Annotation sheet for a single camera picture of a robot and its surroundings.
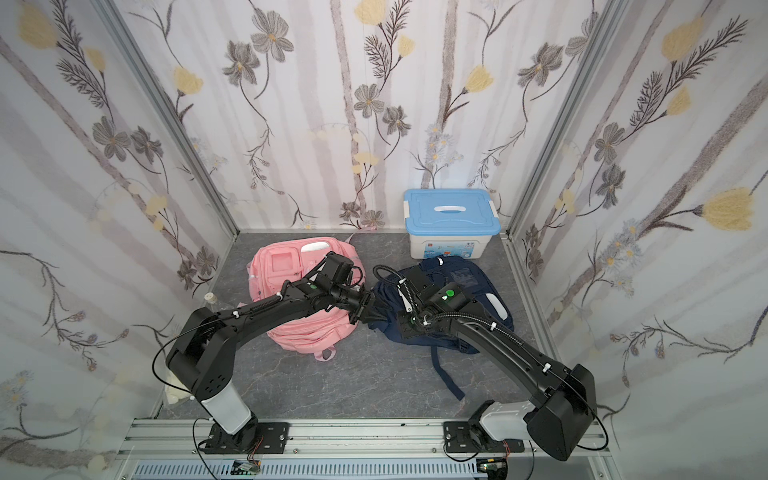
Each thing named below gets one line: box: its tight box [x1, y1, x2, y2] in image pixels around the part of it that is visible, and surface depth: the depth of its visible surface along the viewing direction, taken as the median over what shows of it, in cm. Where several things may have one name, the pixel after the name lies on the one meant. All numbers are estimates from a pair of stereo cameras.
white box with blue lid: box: [403, 189, 501, 259], surface depth 107 cm
